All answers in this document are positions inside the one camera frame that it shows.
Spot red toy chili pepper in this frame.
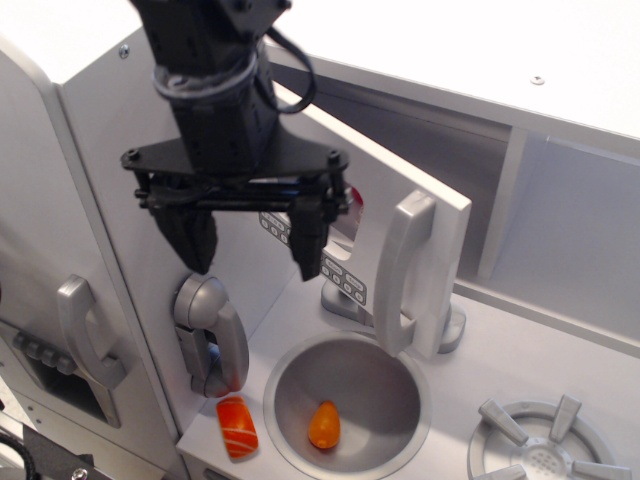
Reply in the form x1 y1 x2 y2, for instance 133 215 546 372
350 186 364 207

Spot orange toy salmon sushi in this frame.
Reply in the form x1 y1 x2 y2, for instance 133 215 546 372
216 396 259 460

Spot white toy fridge door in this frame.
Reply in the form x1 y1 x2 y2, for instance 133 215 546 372
1 39 125 367

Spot white microwave door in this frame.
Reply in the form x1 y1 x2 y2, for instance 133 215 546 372
219 82 472 360

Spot round metal sink bowl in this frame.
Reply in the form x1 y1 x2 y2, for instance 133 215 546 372
263 331 432 479

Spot grey toy wall phone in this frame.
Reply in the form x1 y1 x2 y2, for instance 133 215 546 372
173 274 249 398

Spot grey ice dispenser panel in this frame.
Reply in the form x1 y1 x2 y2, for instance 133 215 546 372
1 321 121 428

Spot black cable lower left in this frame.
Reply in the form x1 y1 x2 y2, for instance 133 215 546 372
0 432 41 480

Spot grey toy faucet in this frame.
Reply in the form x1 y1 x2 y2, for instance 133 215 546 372
321 280 466 354

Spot white toy kitchen cabinet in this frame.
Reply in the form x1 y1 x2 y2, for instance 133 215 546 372
54 0 640 480

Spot grey microwave door handle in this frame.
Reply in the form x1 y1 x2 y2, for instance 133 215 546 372
372 190 436 357

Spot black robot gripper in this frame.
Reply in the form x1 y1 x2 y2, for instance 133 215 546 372
121 84 349 281

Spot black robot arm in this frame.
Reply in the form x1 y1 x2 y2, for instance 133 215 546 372
121 1 348 280

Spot grey fridge door handle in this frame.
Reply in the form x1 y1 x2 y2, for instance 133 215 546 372
56 275 126 390

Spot grey toy stove burner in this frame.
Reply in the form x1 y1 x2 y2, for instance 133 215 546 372
467 395 633 479

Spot orange toy fruit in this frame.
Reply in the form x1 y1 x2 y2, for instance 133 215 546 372
307 401 341 450

